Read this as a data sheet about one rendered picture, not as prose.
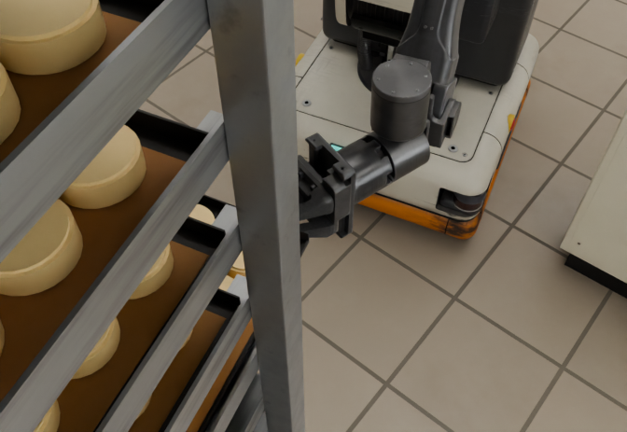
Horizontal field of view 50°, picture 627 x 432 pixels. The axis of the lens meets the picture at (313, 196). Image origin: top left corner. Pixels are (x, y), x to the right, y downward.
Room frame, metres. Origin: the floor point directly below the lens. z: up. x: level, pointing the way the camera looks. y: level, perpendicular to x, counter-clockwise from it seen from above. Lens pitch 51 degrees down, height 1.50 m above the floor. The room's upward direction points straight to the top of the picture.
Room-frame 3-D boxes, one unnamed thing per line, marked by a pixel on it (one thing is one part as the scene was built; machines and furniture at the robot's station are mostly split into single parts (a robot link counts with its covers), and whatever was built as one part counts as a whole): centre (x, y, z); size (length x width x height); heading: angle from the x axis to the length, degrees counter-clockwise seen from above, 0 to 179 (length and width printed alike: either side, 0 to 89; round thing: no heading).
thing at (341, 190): (0.41, 0.02, 0.98); 0.09 x 0.07 x 0.07; 126
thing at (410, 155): (0.49, -0.09, 0.98); 0.07 x 0.06 x 0.07; 126
